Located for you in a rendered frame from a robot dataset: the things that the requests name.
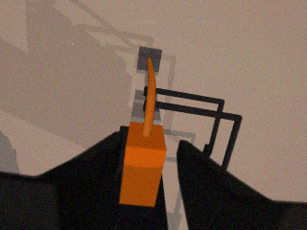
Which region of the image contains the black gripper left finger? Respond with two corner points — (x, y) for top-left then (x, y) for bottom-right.
(0, 131), (123, 230)

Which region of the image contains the black rectangular post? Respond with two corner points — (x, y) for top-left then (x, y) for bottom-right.
(98, 126), (169, 230)

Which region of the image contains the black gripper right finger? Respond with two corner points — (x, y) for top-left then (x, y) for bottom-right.
(177, 140), (307, 230)

